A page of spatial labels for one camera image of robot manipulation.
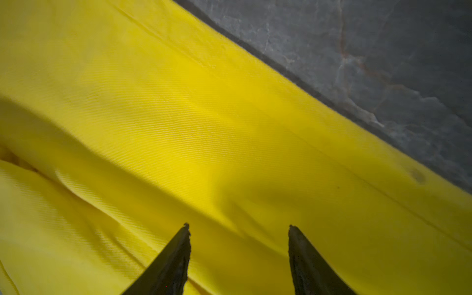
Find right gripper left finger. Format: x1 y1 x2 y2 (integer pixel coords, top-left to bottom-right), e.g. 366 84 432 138
123 223 191 295

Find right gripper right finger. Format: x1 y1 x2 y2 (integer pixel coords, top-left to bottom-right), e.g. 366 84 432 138
288 226 355 295

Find yellow trousers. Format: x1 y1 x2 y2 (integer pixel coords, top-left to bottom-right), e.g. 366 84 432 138
1 1 472 295

